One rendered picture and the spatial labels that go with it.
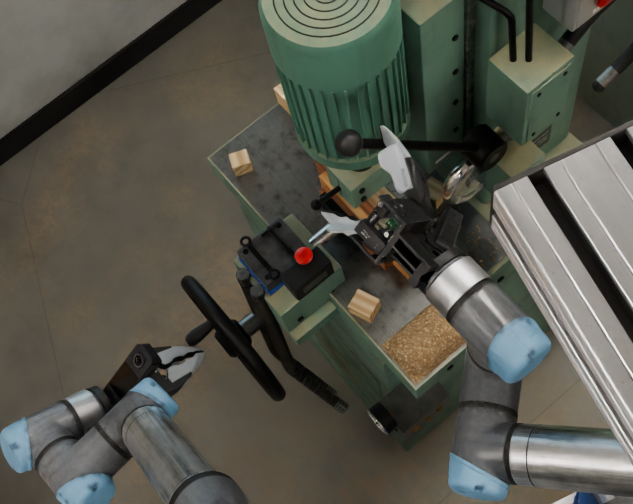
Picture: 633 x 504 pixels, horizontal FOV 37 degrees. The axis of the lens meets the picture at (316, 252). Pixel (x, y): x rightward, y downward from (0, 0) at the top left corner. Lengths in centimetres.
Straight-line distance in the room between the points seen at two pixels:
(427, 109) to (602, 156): 98
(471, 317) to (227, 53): 205
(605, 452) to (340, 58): 55
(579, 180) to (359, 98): 80
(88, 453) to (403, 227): 60
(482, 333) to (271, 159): 77
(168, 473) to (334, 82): 54
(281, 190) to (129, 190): 120
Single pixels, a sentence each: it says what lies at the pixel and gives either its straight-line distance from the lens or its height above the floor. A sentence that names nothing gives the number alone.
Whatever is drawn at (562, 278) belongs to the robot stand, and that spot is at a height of 203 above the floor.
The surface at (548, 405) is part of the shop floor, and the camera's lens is 253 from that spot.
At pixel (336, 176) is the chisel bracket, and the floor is 107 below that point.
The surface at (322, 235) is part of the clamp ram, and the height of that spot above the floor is 96.
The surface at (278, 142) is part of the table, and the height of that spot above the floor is 90.
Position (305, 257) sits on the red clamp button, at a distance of 155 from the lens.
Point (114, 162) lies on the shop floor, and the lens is 296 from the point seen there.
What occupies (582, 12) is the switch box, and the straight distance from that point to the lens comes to 136.
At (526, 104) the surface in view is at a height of 127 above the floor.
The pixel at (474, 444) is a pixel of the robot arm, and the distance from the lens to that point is 119.
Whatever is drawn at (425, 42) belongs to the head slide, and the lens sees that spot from 131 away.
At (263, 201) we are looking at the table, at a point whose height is 90.
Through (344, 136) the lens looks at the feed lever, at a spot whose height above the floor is 144.
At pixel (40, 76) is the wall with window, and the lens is 296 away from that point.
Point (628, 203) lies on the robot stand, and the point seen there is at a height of 203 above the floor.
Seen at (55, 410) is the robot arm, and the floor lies 106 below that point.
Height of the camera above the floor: 244
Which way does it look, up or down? 66 degrees down
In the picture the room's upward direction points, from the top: 20 degrees counter-clockwise
